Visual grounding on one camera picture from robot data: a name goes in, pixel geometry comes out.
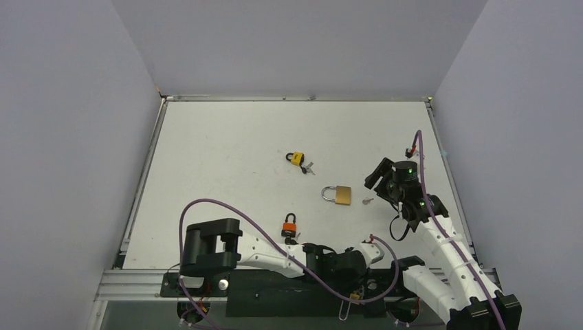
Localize small brass padlock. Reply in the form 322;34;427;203
338;292;361;322

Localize large brass padlock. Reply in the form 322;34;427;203
320;186;351;206

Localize orange black padlock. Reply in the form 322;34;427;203
280;212;297;238

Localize yellow padlock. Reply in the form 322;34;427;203
285;152;305;166

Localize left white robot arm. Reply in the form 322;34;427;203
178;218;384;296

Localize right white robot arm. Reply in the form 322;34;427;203
364;158;522;329

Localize black keys of orange padlock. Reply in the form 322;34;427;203
284;236;299;245

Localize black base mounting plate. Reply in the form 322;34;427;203
184;276;422;322

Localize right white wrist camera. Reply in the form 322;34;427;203
405;145;420;160

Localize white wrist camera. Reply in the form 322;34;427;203
358;241;384;267
405;145;420;160

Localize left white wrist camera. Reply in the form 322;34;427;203
358;241;384;267

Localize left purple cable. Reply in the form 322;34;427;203
178;198;400;329

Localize aluminium frame rail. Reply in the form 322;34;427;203
93;268;502;302

